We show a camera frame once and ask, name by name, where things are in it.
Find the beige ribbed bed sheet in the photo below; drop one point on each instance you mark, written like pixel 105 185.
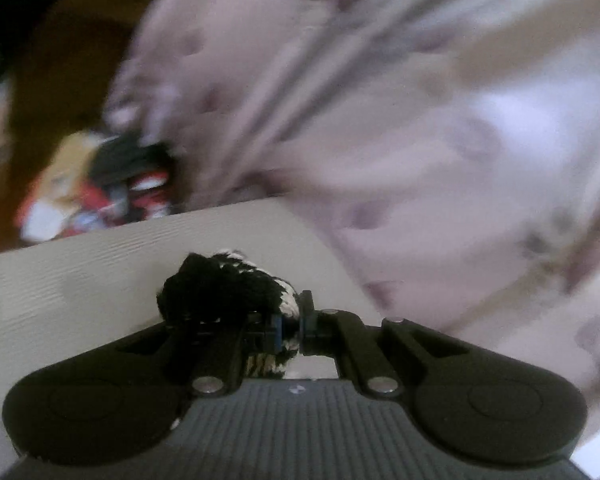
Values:
pixel 61 298

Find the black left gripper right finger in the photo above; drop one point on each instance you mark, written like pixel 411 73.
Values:
pixel 472 403

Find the pink leaf pattern curtain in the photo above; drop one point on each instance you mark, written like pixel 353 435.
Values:
pixel 448 150

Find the colourful clutter pile on floor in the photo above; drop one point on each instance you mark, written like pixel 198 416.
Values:
pixel 95 182

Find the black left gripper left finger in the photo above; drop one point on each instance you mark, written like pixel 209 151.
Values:
pixel 121 399

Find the black white zigzag knit garment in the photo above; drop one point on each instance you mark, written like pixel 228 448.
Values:
pixel 208 292

